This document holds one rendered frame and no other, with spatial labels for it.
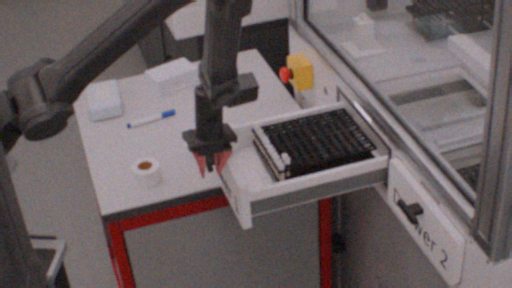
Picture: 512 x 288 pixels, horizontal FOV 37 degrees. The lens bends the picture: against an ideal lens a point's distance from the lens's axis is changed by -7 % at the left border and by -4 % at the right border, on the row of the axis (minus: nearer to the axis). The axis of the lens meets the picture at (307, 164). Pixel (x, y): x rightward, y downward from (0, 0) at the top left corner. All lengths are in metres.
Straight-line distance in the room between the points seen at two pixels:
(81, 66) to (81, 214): 1.94
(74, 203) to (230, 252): 1.28
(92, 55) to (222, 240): 0.90
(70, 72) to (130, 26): 0.13
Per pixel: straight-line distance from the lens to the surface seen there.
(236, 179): 1.61
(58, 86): 1.27
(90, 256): 2.94
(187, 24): 2.45
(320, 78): 2.01
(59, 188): 3.31
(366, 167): 1.71
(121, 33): 1.19
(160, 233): 1.94
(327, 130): 1.80
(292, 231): 2.06
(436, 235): 1.54
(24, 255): 0.90
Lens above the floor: 1.88
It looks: 35 degrees down
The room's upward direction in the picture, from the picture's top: 2 degrees counter-clockwise
